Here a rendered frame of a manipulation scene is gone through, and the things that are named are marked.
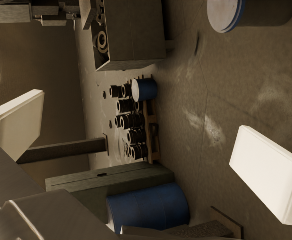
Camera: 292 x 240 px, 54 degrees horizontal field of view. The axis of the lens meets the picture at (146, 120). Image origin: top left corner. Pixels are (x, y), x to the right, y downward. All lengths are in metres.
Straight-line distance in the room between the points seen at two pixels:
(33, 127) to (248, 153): 0.13
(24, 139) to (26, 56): 10.47
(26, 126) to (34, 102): 0.02
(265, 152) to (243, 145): 0.03
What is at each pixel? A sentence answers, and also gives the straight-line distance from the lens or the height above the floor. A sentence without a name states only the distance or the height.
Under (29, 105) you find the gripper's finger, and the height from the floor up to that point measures 1.46.
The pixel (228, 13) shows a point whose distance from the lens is 1.74.
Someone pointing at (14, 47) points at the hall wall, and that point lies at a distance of 10.68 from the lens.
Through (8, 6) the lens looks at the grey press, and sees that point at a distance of 3.56.
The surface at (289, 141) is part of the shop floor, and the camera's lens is 2.05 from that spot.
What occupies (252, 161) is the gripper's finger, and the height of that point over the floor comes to 1.34.
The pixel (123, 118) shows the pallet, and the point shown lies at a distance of 3.85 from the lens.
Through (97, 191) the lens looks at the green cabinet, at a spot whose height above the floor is 0.96.
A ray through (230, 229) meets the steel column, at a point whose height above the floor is 0.03.
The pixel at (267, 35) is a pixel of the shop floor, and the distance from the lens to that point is 2.13.
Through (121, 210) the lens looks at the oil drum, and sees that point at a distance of 3.24.
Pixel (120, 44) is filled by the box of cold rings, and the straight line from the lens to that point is 3.03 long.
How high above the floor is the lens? 1.45
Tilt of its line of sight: 20 degrees down
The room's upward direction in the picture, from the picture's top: 97 degrees counter-clockwise
